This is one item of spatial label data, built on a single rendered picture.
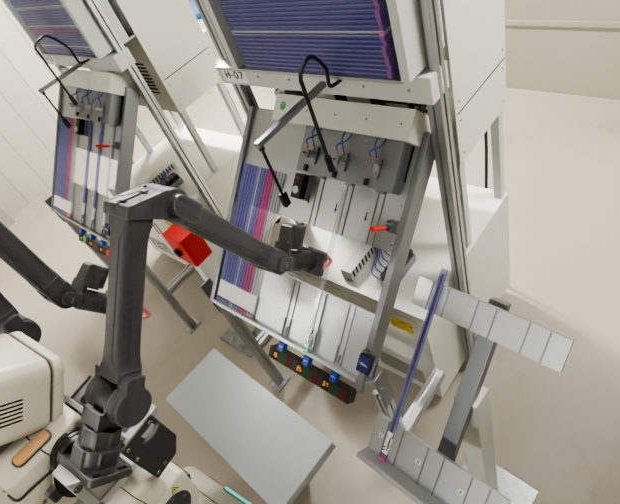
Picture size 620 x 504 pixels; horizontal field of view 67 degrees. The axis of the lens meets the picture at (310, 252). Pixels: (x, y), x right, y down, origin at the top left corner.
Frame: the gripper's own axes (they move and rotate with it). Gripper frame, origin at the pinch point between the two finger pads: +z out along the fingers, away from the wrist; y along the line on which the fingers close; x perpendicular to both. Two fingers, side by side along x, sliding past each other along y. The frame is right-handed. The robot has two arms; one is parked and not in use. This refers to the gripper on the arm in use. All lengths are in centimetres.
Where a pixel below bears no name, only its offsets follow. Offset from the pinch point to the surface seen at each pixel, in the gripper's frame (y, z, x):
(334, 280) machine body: 17.1, 30.9, 12.8
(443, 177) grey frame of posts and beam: -23.1, 12.0, -30.7
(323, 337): -3.3, 2.2, 23.4
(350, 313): -10.5, 2.2, 12.9
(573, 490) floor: -72, 72, 61
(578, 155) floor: -17, 191, -67
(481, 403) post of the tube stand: -53, -1, 19
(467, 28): -22, 5, -68
